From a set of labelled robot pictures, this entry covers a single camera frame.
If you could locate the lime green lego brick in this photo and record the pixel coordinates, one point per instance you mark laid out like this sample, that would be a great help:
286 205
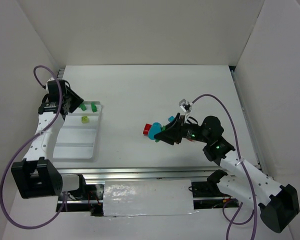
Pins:
85 119

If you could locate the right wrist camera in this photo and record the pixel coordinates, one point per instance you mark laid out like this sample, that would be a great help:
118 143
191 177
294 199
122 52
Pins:
186 107

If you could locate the aluminium rail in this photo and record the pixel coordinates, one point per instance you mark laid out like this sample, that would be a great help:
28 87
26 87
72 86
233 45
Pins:
157 173

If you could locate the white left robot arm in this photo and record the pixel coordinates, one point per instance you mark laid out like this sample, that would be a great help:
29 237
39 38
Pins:
36 176

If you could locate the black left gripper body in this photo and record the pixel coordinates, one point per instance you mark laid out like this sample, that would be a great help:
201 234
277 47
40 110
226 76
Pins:
71 100

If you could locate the white taped panel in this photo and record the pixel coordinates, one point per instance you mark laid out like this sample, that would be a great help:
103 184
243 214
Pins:
147 198

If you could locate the green tree lego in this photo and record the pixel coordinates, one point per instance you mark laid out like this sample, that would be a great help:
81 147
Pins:
83 107

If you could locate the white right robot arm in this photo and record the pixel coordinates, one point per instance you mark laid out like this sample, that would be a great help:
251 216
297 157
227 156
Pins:
276 204

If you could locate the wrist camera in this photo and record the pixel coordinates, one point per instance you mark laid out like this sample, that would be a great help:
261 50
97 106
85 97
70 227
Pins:
186 107
50 84

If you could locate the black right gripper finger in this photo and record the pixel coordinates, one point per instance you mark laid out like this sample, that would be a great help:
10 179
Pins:
169 137
175 124

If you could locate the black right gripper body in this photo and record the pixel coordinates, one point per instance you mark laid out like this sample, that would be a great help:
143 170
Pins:
178 129

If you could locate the teal long lego brick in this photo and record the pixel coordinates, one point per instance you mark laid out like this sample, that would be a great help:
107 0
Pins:
171 118

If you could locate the round teal lego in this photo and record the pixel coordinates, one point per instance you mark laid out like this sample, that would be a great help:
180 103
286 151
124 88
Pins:
154 129

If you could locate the dark green lego brick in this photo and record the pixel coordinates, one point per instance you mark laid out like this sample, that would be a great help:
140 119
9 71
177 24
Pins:
94 107

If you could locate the white compartment tray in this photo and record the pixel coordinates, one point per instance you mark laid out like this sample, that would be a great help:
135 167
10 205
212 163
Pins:
76 141

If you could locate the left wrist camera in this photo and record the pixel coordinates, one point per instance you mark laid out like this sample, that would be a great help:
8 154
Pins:
50 84

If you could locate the red flower lego brick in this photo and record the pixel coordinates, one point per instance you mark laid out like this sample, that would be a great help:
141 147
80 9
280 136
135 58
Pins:
146 129

